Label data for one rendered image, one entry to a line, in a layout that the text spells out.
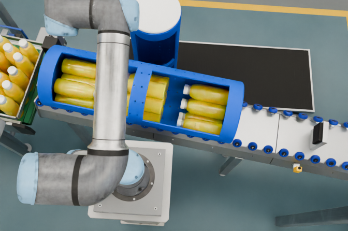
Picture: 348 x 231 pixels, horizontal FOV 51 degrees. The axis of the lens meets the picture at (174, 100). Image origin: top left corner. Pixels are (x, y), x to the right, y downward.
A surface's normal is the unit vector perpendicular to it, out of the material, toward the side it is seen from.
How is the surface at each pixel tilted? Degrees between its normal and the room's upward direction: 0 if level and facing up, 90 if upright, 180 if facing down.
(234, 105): 8
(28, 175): 4
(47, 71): 16
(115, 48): 24
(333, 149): 0
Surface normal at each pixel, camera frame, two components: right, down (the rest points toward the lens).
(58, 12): 0.01, 0.22
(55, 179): 0.04, -0.20
